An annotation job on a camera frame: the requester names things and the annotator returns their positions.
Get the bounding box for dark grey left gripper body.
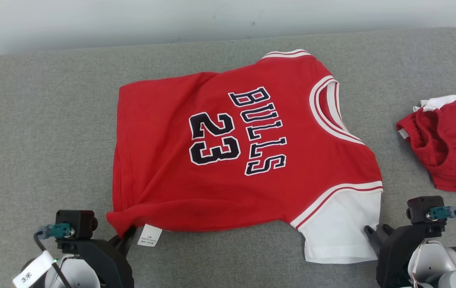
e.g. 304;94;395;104
58;238;135;288

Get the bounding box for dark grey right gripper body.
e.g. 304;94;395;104
376;223;446;288

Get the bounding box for red Bulls jersey white sleeves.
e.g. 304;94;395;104
106;49;384;264

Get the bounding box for right black cable teal plug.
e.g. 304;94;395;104
426;206;456;250

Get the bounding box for black cable teal plug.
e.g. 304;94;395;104
426;206;456;250
34;223;73;288

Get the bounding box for left black cable teal plug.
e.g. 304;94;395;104
34;223;73;288

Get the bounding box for white paper cable tag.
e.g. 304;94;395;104
12;250;54;288

